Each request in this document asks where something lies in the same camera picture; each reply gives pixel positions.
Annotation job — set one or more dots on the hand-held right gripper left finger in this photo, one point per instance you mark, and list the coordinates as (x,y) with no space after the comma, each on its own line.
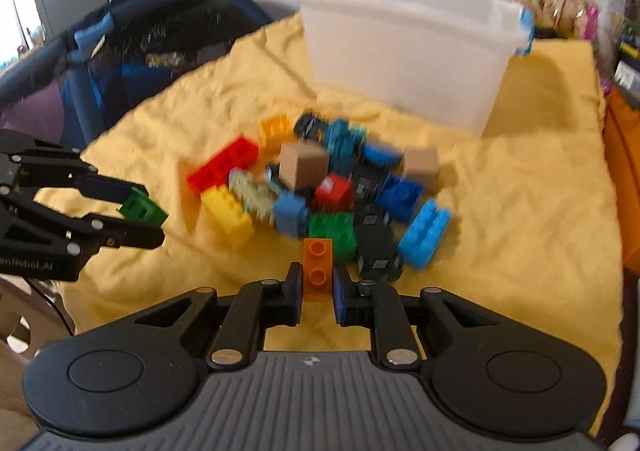
(296,292)

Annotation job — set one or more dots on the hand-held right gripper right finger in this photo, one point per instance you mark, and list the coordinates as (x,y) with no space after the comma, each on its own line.
(340,297)

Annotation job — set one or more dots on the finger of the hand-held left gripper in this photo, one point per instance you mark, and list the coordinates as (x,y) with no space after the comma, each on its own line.
(135,235)
(112,191)

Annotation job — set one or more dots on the small green toy brick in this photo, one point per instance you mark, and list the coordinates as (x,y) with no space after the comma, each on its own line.
(142,208)

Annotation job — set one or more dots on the orange toy brick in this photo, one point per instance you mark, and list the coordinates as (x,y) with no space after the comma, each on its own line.
(318,268)

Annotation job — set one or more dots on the long red toy brick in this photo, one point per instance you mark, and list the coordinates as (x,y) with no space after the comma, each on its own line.
(222,168)

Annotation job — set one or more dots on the translucent plastic storage box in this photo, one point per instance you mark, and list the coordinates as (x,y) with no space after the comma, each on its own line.
(410,46)

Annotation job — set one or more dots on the black toy car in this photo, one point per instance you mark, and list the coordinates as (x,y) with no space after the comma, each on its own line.
(377,246)
(310,126)
(367,181)

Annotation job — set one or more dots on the large green toy brick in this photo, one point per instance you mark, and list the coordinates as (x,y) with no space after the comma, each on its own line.
(332,233)

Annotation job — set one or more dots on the medium blue toy brick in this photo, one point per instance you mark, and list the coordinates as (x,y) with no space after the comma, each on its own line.
(290,216)

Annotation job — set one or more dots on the yellow toy brick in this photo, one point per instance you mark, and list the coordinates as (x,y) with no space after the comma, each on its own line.
(227,213)

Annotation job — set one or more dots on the light blue toy brick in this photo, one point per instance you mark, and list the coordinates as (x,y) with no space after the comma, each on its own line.
(425,233)

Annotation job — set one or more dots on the red toy cube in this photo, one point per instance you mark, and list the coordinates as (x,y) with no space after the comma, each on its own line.
(334,191)

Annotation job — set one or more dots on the beige toy brick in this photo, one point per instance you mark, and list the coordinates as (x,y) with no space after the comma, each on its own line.
(252,191)

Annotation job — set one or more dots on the dark blue toy brick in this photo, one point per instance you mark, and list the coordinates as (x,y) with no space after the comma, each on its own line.
(400,196)

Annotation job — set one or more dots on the purple cloth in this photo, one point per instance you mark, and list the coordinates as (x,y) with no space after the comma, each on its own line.
(30,106)

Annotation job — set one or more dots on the wooden cube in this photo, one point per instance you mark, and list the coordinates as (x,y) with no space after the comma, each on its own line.
(302,163)
(422,166)

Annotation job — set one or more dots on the teal toy brick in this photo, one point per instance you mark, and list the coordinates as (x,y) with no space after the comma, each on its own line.
(345,138)

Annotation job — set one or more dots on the orange-yellow toy brick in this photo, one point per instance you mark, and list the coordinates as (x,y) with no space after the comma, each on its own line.
(276,130)

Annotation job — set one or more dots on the dark blue playpen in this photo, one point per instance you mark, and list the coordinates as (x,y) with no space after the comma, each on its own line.
(150,31)

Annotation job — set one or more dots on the yellow blanket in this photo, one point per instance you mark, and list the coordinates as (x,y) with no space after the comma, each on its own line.
(500,256)

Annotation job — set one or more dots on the orange box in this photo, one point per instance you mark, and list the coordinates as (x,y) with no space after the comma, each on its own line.
(622,156)

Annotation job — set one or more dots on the clear toy block box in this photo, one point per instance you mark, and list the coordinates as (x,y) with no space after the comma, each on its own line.
(625,31)

